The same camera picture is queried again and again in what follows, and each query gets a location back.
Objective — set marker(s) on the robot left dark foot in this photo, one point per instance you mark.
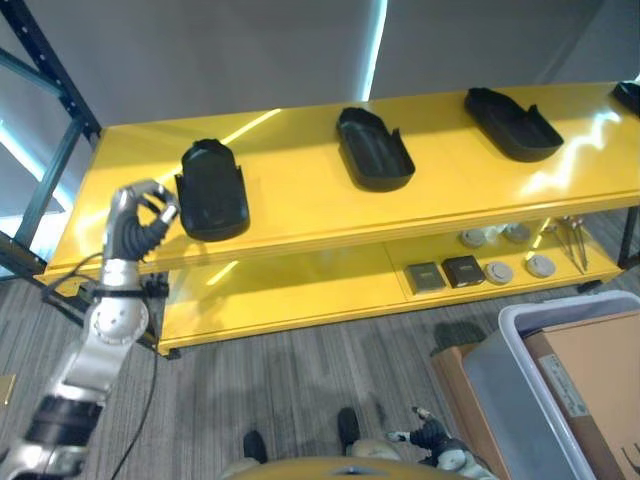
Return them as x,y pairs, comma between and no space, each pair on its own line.
255,446

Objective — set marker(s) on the robot left five-finger hand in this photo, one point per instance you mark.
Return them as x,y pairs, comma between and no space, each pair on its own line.
129,235

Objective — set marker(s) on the dark metal rack frame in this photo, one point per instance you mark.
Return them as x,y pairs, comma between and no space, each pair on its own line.
55,100

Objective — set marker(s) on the robot left silver arm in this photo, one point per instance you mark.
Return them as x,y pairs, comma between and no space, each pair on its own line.
102,340

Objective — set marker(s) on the grey round disc part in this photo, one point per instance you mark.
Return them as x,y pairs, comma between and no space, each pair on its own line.
498,273
473,238
540,266
518,233

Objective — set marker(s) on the yellow two-tier shelf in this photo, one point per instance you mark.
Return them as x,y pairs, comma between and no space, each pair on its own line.
320,200

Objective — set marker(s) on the robot right silver arm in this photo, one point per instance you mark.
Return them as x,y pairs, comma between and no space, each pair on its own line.
472,467

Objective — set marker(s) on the grey square flat box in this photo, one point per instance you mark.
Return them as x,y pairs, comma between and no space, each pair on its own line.
425,277

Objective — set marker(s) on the grey plastic box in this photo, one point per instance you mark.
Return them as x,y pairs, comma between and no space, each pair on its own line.
505,395

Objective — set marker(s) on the robot dark foot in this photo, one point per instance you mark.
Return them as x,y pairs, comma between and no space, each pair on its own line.
255,446
348,429

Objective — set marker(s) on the robot yellow torso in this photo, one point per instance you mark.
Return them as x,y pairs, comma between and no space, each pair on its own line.
340,470

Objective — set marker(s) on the cardboard box with label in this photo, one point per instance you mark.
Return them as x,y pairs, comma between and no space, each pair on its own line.
600,375

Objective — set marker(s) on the black square flat box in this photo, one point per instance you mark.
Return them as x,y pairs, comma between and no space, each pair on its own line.
462,271

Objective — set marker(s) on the bundle of thin metal tools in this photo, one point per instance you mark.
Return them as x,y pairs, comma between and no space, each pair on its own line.
567,240

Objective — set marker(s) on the robot right dark foot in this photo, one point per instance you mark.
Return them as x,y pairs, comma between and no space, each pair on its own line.
348,429

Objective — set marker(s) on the small white part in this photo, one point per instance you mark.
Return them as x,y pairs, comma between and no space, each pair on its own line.
494,232

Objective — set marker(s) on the plain brown cardboard box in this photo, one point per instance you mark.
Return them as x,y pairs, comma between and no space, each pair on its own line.
452,385

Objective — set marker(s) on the robot right five-finger hand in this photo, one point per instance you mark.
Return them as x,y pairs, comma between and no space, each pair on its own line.
429,434

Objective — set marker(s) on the black sole-shaped plastic part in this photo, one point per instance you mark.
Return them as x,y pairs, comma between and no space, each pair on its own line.
212,192
372,150
510,125
630,97

